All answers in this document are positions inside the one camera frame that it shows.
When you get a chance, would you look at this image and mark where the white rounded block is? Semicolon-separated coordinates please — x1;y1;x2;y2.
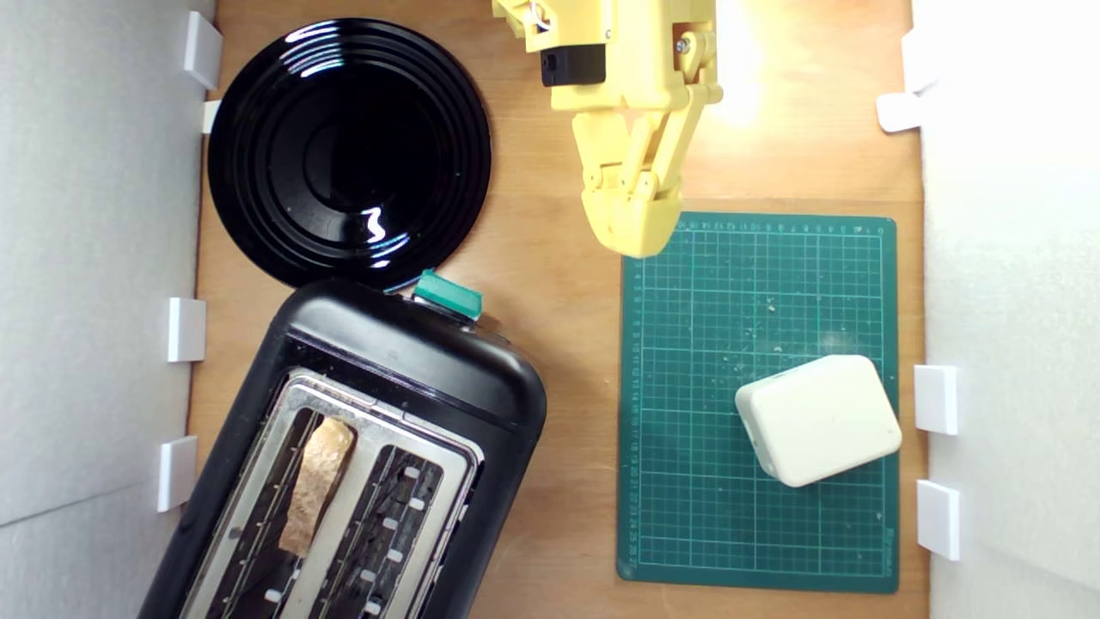
735;354;903;489

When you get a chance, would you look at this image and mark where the black round plate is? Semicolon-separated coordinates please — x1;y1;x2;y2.
207;17;493;291

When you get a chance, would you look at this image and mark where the green cutting mat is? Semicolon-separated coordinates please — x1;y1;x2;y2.
616;209;901;594

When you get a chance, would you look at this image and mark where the green toaster lever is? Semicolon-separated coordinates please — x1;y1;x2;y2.
412;268;484;323

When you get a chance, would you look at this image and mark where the black two-slot toaster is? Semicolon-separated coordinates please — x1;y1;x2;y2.
137;277;548;619

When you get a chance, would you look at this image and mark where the brown bread slice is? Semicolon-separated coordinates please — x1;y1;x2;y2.
278;416;357;558

